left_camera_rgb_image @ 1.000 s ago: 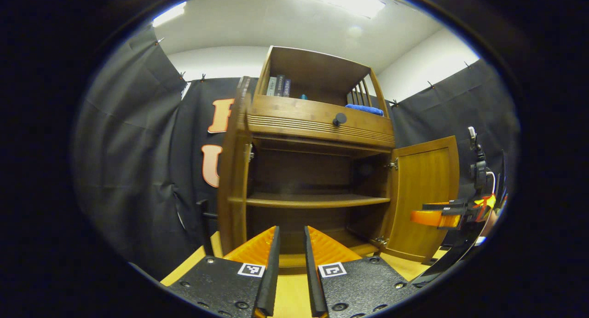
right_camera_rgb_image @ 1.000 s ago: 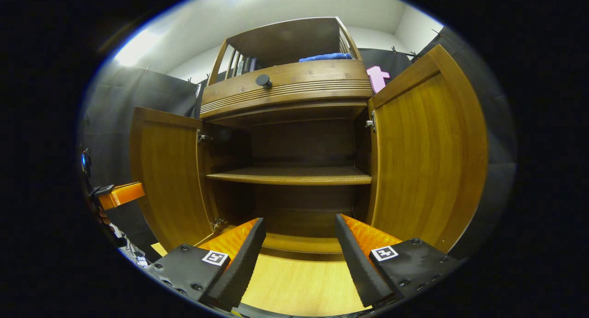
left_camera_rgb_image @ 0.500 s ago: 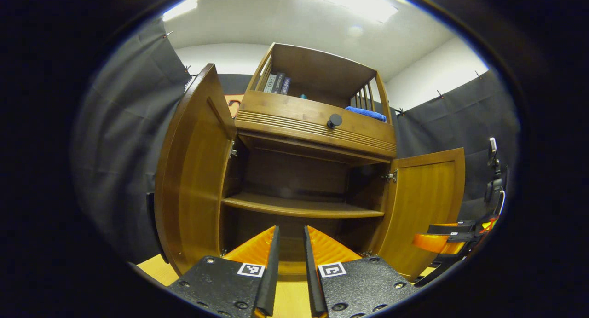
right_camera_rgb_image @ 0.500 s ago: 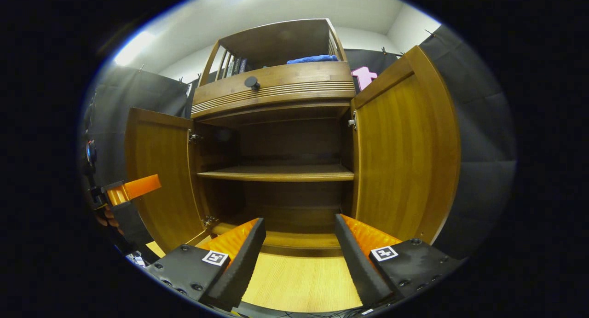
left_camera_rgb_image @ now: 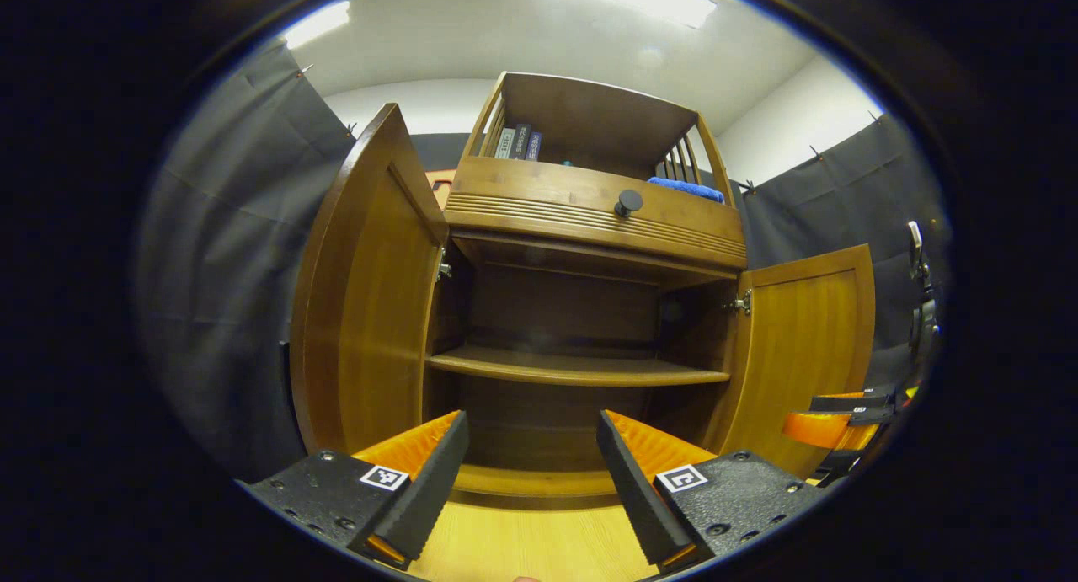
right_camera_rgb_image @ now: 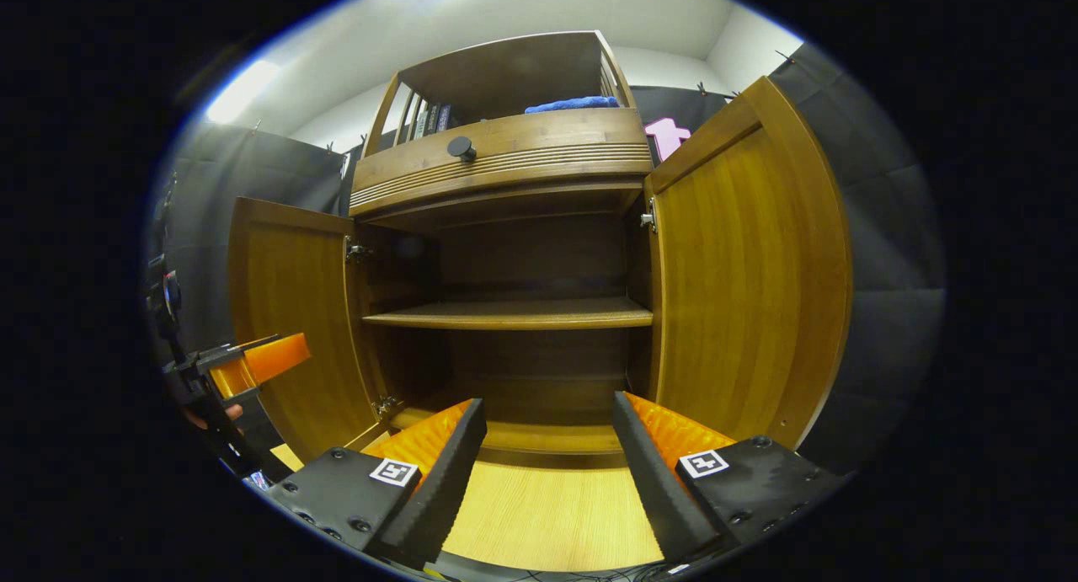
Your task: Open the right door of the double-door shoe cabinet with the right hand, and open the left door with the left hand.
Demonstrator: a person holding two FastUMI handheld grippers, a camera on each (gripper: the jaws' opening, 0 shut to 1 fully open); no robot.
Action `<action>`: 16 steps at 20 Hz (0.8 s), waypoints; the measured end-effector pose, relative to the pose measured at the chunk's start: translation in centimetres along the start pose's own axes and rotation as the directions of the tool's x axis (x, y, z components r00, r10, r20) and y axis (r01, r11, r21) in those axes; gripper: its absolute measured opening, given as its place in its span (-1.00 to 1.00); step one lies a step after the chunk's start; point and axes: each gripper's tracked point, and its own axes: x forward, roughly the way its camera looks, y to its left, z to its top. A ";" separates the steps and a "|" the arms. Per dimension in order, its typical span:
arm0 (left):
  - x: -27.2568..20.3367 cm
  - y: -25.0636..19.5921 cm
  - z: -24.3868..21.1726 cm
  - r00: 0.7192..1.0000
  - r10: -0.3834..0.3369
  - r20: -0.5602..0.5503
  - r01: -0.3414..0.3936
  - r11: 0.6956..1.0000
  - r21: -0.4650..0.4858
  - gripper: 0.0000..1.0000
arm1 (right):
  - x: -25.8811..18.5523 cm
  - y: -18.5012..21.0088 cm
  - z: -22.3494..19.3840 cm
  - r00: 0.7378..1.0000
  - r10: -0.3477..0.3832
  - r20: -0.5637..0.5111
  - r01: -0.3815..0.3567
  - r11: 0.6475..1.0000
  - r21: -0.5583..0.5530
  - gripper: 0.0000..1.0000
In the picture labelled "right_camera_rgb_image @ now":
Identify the ceiling light panel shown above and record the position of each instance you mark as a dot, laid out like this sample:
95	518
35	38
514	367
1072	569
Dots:
242	92

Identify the wooden ribbed drawer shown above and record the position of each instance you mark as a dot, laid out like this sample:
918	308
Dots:
547	140

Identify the black backdrop cloth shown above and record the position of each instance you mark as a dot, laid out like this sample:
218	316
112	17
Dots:
893	253

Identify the wooden shoe cabinet door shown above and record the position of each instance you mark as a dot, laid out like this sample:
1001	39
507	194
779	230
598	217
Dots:
295	312
741	296

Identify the wooden cabinet shelf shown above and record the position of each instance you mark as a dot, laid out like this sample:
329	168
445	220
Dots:
514	314

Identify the black round drawer knob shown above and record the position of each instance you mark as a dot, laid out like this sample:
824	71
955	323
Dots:
461	148

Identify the blue folded towel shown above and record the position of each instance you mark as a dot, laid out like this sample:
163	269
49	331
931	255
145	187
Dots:
573	104

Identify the dark blue book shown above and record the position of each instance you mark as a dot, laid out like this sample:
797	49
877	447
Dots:
443	117

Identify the grey book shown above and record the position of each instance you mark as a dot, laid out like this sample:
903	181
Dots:
421	123

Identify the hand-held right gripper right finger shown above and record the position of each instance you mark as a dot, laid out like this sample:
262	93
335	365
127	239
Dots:
657	489

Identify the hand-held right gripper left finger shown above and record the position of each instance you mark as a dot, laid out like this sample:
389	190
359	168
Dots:
446	489

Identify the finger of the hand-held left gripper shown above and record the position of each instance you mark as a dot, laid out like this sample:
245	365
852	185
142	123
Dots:
278	359
232	380

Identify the metal door hinge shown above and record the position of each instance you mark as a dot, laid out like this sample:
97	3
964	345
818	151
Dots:
386	405
356	249
648	218

